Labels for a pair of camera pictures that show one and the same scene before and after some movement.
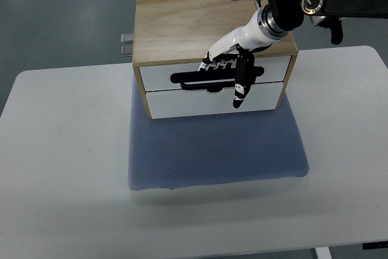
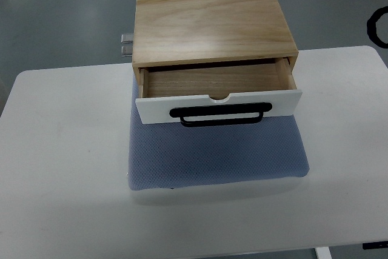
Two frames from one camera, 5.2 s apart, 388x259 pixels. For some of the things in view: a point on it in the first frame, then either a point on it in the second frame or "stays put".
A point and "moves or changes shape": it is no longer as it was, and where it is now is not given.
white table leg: x=322 y=253 stays put
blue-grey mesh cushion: x=211 y=148 stays put
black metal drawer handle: x=214 y=81 to x=191 y=111
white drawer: x=158 y=77 moves or changes shape
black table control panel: x=374 y=245 stays put
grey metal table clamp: x=127 y=51 stays put
